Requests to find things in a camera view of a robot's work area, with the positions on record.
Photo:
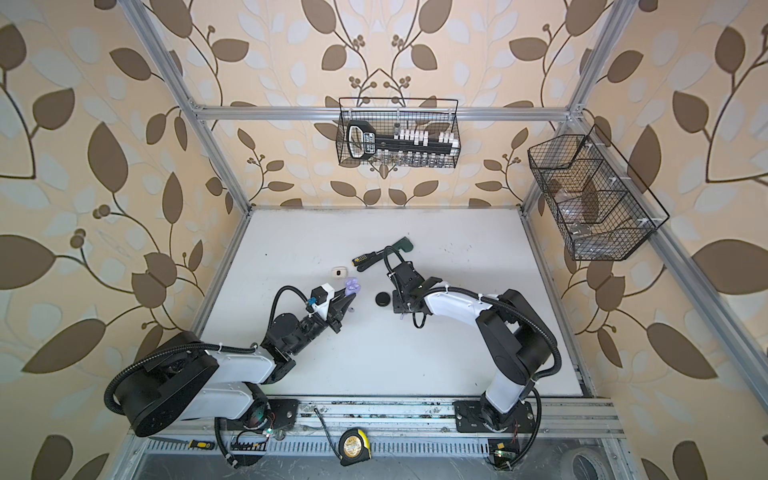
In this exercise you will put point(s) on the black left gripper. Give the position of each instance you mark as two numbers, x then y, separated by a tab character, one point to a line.
337	312

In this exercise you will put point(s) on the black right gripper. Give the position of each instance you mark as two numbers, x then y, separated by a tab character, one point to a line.
396	302

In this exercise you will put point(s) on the purple earbud case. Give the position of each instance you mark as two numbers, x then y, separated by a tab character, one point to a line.
352	286

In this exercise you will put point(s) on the black earbud case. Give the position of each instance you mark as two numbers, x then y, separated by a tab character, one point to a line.
382	299

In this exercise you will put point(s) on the beige earbud charging case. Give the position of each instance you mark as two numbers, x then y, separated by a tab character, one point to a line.
339	272

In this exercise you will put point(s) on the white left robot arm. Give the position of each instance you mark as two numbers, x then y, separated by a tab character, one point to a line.
188	379

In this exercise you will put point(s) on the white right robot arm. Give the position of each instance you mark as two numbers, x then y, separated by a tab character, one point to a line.
522	347

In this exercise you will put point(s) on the green rivet gun tool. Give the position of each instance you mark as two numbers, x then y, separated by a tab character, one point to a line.
365	261

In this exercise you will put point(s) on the yellow black tape measure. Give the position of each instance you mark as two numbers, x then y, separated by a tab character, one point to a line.
354	447

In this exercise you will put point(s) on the black socket set holder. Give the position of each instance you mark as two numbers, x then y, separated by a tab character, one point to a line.
363	141

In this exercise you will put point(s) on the grey tape roll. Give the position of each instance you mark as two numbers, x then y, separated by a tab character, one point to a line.
584	464

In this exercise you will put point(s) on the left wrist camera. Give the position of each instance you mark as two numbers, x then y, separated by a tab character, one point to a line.
320	299

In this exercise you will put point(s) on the black wire basket back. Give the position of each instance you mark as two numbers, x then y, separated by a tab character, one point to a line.
432	113

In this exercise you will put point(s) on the black wire basket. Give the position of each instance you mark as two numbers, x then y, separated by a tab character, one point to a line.
603	211
432	113

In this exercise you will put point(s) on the yellow handled screwdriver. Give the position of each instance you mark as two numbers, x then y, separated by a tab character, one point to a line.
189	444

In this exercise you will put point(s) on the black wire basket right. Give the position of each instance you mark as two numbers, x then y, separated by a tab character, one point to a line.
603	211

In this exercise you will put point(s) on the aluminium frame post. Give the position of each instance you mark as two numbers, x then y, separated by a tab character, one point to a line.
570	119

